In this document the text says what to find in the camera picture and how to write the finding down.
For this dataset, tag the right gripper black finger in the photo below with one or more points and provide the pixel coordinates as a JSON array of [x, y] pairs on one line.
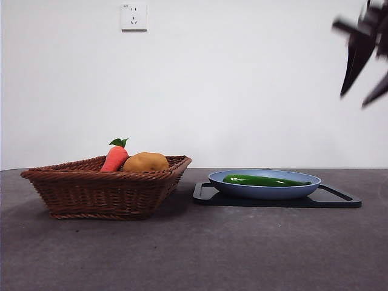
[[379, 91], [356, 57]]

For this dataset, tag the pale blue plate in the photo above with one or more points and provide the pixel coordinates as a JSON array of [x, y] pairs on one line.
[[263, 192]]

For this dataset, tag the yellow-brown potato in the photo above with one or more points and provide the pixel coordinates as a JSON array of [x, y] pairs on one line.
[[145, 163]]

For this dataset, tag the black tray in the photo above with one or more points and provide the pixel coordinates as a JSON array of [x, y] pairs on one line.
[[330, 201]]

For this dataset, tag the brown wicker basket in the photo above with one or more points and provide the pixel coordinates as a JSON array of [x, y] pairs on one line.
[[100, 194]]

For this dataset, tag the orange toy carrot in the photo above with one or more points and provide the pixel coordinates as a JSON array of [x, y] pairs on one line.
[[113, 159]]

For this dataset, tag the green pepper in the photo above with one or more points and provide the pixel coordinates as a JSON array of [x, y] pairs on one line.
[[260, 181]]

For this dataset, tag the white wall socket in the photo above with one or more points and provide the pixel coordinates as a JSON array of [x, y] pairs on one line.
[[134, 18]]

